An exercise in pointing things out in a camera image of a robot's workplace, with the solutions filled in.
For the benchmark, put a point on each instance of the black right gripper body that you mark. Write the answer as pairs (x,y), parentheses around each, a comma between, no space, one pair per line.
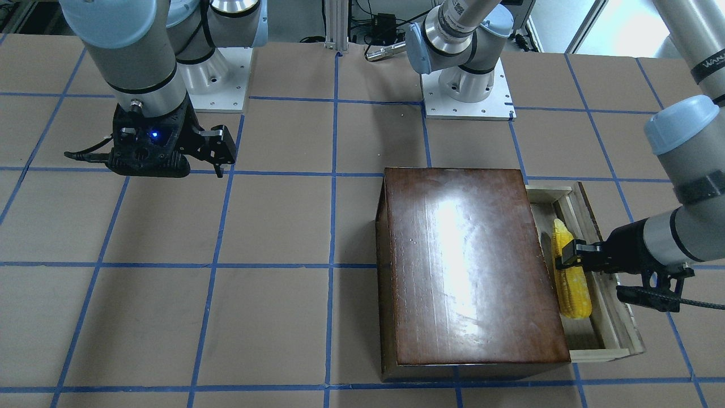
(191,128)

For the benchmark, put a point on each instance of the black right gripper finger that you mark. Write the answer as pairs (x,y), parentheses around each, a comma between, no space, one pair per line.
(219,170)
(218,146)

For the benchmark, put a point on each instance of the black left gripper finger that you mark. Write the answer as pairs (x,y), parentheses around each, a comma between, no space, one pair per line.
(575,262)
(577,248)

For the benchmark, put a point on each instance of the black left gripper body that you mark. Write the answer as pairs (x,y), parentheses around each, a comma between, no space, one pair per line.
(626,242)

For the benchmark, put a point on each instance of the yellow corn cob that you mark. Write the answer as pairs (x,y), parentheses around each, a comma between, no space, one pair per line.
(570,284)

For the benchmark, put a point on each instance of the light wooden drawer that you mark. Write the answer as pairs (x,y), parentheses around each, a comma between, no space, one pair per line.
(610,333)

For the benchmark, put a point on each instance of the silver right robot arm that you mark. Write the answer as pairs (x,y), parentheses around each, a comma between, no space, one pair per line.
(154,55)

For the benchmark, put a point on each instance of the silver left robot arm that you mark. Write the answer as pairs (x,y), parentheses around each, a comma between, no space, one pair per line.
(687,137)

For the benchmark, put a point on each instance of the dark wooden drawer cabinet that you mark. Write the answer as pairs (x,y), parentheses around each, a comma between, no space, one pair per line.
(463,287)

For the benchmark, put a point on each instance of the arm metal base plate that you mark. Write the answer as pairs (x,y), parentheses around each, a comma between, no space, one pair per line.
(219,84)
(454,94)

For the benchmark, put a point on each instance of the aluminium frame post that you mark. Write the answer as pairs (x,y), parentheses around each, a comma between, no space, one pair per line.
(336,24)

